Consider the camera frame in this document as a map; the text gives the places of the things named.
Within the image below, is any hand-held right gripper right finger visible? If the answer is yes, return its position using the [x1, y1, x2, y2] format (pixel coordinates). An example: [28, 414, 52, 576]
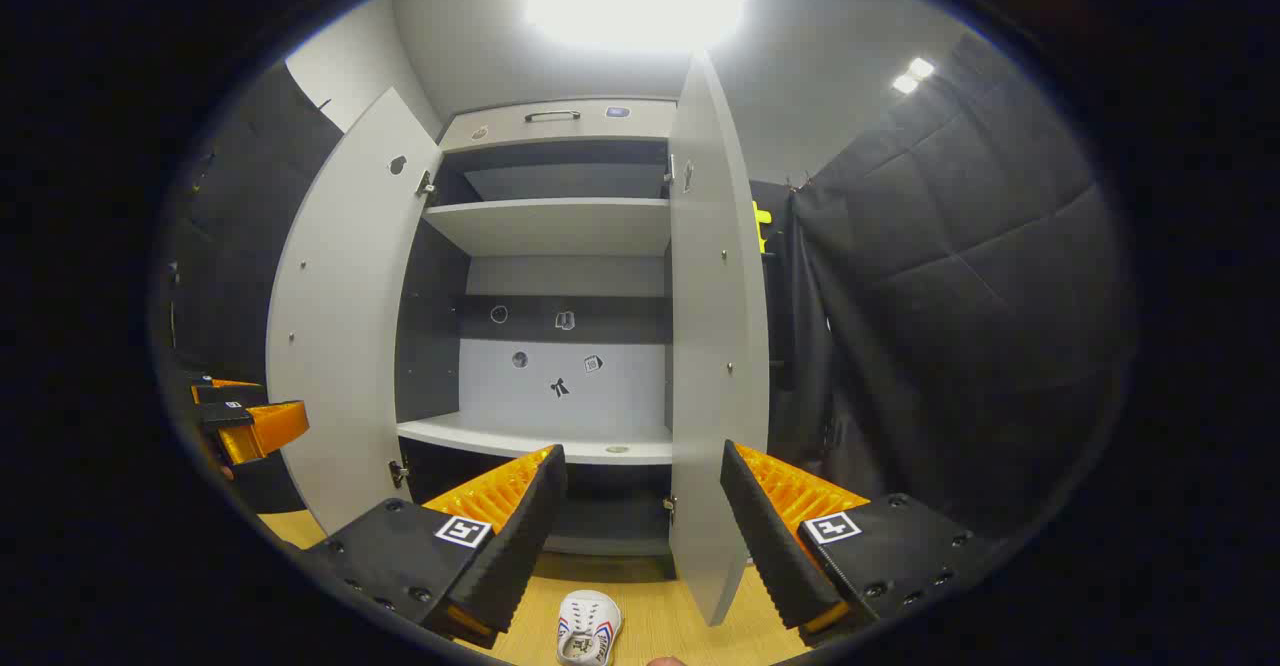
[718, 438, 996, 649]

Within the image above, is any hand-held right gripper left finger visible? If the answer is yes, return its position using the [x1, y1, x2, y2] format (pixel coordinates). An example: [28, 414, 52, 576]
[298, 443, 569, 649]

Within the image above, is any white striped shoe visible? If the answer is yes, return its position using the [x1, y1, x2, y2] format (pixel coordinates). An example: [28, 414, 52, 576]
[556, 590, 623, 666]

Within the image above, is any grey shoe cabinet door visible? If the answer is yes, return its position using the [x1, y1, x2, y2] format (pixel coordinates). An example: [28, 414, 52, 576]
[265, 86, 443, 537]
[665, 51, 771, 627]

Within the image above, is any grey shoe cabinet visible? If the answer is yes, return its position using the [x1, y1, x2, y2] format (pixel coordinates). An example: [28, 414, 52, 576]
[395, 96, 681, 557]

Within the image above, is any black backdrop cloth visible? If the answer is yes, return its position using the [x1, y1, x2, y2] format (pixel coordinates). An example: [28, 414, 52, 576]
[165, 61, 346, 397]
[750, 181, 801, 447]
[785, 31, 1136, 537]

